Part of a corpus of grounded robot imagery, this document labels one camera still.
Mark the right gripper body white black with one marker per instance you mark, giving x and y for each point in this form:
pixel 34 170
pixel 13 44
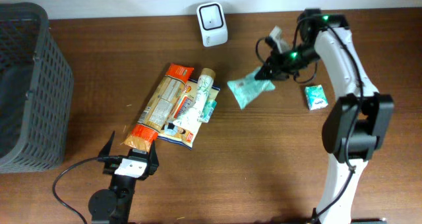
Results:
pixel 291 61

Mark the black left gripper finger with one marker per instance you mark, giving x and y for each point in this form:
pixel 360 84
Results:
pixel 153 157
pixel 104 152

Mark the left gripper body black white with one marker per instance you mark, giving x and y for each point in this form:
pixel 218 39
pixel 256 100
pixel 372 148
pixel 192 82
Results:
pixel 111 166

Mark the teal tissue pouch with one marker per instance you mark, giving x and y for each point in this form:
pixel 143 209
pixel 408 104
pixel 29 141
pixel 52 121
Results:
pixel 246 89

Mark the orange spaghetti package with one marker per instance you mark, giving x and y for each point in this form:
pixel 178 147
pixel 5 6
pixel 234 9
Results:
pixel 159 108

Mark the small teal tissue box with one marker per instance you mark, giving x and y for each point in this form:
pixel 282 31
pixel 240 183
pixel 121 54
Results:
pixel 316 98

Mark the white green tube beige cap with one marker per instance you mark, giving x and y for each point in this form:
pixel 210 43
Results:
pixel 189 119

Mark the small teal white packet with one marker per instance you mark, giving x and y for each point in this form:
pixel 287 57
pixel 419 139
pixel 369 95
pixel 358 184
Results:
pixel 207 111

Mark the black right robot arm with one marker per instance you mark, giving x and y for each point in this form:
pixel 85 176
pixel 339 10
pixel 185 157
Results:
pixel 359 119

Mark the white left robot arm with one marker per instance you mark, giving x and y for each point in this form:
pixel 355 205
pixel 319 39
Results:
pixel 113 205

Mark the grey plastic mesh basket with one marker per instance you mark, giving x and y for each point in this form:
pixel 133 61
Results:
pixel 36 91

